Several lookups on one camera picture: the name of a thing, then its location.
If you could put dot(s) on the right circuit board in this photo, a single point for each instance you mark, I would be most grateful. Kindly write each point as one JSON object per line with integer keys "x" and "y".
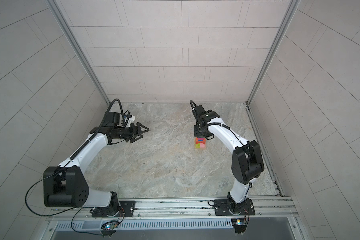
{"x": 239, "y": 223}

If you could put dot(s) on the left circuit board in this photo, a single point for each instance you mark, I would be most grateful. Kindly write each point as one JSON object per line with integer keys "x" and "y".
{"x": 110, "y": 226}

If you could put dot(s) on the circuit board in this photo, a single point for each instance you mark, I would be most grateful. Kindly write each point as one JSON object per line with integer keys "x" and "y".
{"x": 239, "y": 223}
{"x": 110, "y": 226}

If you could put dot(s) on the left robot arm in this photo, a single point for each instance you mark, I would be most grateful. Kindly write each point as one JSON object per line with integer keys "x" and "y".
{"x": 65, "y": 184}

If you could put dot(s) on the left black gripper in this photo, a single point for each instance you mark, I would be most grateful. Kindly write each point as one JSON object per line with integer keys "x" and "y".
{"x": 133, "y": 133}

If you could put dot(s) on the aluminium mounting rail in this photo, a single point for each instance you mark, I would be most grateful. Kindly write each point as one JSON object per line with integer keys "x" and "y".
{"x": 188, "y": 208}

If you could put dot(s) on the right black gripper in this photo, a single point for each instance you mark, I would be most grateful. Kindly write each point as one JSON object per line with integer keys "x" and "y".
{"x": 197, "y": 134}

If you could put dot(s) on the orange wood block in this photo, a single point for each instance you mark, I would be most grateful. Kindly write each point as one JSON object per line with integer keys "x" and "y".
{"x": 197, "y": 142}

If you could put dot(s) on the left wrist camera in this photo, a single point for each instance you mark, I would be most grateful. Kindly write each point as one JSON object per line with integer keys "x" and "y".
{"x": 118, "y": 120}

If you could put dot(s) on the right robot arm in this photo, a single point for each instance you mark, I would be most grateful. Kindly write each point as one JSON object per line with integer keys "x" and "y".
{"x": 247, "y": 161}

